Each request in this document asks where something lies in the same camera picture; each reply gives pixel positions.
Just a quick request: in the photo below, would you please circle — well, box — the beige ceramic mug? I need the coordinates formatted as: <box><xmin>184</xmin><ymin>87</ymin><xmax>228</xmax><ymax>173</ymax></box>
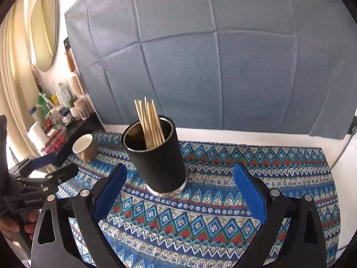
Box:
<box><xmin>72</xmin><ymin>134</ymin><xmax>98</xmax><ymax>163</ymax></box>

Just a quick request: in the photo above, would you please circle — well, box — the patterned blue tablecloth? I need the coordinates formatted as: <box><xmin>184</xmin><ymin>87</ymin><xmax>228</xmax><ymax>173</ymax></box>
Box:
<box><xmin>57</xmin><ymin>132</ymin><xmax>340</xmax><ymax>267</ymax></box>

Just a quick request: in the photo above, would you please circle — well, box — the black cylindrical utensil holder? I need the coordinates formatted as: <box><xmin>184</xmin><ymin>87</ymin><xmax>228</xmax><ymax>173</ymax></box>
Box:
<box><xmin>121</xmin><ymin>115</ymin><xmax>188</xmax><ymax>198</ymax></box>

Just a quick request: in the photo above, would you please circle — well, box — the oval wall mirror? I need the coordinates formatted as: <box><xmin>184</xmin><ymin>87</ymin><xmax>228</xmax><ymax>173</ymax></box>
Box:
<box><xmin>30</xmin><ymin>0</ymin><xmax>59</xmax><ymax>73</ymax></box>

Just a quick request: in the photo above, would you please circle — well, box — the blue-grey padded headboard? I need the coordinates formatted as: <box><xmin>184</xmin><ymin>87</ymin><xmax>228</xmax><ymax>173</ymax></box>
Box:
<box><xmin>65</xmin><ymin>0</ymin><xmax>356</xmax><ymax>139</ymax></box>

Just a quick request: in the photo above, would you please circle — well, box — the wooden chopstick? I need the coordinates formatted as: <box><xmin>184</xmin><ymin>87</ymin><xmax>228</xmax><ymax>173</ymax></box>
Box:
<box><xmin>134</xmin><ymin>100</ymin><xmax>151</xmax><ymax>149</ymax></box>

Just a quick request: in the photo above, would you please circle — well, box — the white plastic bottle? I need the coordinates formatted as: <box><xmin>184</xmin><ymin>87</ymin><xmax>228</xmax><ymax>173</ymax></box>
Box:
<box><xmin>56</xmin><ymin>82</ymin><xmax>71</xmax><ymax>108</ymax></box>

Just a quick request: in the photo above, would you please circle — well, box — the black side shelf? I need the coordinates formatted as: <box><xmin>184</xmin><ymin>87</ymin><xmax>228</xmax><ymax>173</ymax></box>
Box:
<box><xmin>53</xmin><ymin>113</ymin><xmax>105</xmax><ymax>168</ymax></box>

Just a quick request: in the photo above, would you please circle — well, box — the green spray bottle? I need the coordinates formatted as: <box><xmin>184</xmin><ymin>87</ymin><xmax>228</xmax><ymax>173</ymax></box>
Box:
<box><xmin>38</xmin><ymin>91</ymin><xmax>56</xmax><ymax>117</ymax></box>

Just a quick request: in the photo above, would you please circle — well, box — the small pink glass jar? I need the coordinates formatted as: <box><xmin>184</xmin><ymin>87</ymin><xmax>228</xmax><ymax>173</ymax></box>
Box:
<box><xmin>78</xmin><ymin>106</ymin><xmax>91</xmax><ymax>120</ymax></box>

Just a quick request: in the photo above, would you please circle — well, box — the white paper roll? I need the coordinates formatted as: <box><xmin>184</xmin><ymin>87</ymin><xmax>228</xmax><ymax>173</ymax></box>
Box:
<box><xmin>27</xmin><ymin>122</ymin><xmax>50</xmax><ymax>154</ymax></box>

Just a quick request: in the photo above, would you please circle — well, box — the person's left hand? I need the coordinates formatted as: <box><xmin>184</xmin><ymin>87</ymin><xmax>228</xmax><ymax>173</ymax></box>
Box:
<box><xmin>0</xmin><ymin>210</ymin><xmax>40</xmax><ymax>242</ymax></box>

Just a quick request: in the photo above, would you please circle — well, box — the clear box of red items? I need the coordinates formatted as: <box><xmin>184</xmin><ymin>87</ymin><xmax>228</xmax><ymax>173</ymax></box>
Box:
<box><xmin>41</xmin><ymin>125</ymin><xmax>67</xmax><ymax>154</ymax></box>

